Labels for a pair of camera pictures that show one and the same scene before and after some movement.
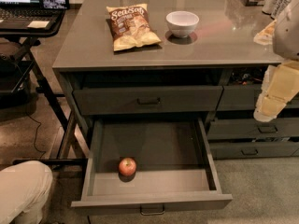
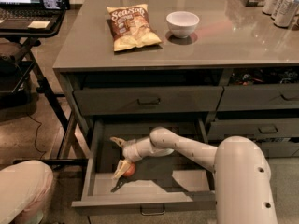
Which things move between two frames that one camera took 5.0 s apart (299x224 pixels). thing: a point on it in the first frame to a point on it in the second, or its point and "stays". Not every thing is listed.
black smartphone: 58,1 stays
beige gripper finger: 280,84 to 133,151
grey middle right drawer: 250,129 stays
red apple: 127,166 stays
